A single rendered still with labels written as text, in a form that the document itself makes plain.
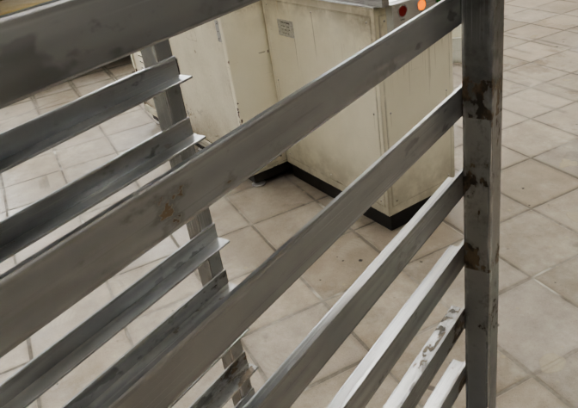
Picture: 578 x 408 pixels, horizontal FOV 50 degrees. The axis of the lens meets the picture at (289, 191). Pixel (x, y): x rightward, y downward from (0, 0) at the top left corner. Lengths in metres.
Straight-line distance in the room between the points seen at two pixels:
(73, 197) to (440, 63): 1.64
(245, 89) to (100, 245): 2.31
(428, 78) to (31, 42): 2.00
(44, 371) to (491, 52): 0.63
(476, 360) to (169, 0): 0.61
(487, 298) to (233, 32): 1.94
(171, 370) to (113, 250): 0.08
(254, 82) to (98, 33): 2.33
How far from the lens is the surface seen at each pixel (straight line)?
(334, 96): 0.41
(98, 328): 0.88
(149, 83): 0.85
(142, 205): 0.30
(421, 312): 0.63
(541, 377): 1.81
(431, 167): 2.34
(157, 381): 0.34
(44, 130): 0.76
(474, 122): 0.63
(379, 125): 2.12
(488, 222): 0.67
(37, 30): 0.26
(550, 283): 2.12
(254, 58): 2.57
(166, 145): 0.88
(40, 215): 0.78
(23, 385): 0.84
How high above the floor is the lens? 1.28
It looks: 28 degrees down
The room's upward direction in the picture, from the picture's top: 9 degrees counter-clockwise
